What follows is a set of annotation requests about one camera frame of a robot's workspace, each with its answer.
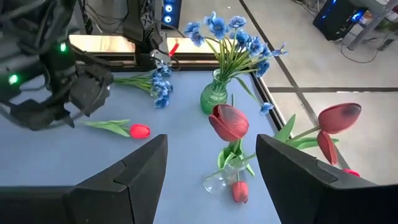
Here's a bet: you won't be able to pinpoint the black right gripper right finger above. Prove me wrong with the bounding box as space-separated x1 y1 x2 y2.
256 133 377 224

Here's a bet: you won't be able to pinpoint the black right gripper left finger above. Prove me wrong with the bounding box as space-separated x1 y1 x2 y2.
63 133 169 224

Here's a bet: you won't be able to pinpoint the pinkish red artificial tulip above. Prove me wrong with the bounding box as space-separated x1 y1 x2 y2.
231 174 249 204

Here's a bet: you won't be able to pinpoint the blue artificial flower bunch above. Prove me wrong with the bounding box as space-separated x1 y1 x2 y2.
113 67 174 110
183 11 289 116

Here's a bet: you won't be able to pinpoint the clear smooth glass carafe vase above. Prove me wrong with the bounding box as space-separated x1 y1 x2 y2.
203 155 249 195

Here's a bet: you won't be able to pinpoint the green textured glass vase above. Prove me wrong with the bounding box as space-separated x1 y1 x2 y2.
200 68 233 116

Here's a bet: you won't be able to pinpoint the black computer tower blue light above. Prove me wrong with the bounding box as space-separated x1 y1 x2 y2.
312 0 368 42

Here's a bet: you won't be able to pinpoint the wooden workbench grey legs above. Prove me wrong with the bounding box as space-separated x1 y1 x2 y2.
346 0 398 52

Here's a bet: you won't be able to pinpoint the metal clamp red handle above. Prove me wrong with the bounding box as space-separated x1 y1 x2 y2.
150 42 181 70

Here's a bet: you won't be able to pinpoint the black computer blue ring fans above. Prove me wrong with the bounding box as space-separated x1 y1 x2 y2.
161 0 183 29

